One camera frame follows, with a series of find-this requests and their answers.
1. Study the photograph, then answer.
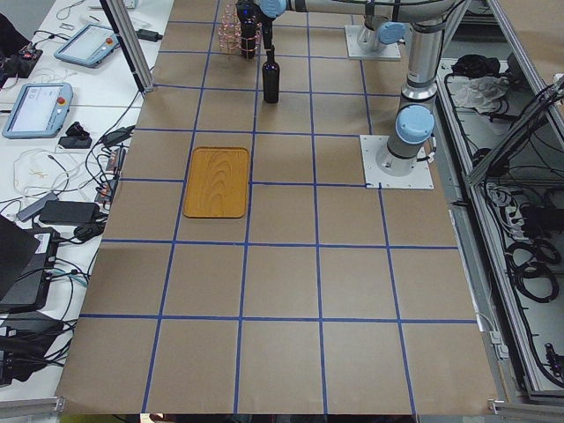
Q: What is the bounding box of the copper wire bottle basket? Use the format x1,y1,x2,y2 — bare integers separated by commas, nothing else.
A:
218,4,261,58

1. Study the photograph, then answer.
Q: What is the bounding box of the teach pendant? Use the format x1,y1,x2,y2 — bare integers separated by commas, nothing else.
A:
54,24,119,68
2,82,73,139

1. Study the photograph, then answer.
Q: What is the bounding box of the black laptop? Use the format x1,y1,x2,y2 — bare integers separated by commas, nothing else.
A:
1,217,59,314

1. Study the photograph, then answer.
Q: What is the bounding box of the teach pendant lower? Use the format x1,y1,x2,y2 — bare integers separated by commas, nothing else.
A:
2,82,73,139

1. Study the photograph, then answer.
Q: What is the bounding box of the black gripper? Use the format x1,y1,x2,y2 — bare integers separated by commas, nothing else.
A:
259,10,275,44

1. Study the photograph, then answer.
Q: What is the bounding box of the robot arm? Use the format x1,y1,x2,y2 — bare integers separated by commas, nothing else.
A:
255,1,454,176
357,1,405,52

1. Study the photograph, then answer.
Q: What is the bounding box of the white cloth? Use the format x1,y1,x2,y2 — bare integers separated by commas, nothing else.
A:
453,76,509,114

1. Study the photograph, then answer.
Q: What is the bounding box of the teach pendant upper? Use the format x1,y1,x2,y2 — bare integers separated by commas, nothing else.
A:
54,24,119,68

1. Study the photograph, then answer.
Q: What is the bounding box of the aluminium frame post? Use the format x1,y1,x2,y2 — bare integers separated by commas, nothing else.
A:
100,0,154,96

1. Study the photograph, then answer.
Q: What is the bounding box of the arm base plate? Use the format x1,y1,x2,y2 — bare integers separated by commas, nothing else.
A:
360,135,434,189
345,22,405,61

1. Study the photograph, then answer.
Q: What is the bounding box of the dark wine bottle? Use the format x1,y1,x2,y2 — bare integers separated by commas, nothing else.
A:
262,47,280,104
235,0,259,59

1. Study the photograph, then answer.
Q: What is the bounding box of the wooden tray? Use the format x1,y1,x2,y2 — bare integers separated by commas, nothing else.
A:
183,146,249,219

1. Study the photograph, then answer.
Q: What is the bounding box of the black power adapter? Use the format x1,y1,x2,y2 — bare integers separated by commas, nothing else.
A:
39,200,100,226

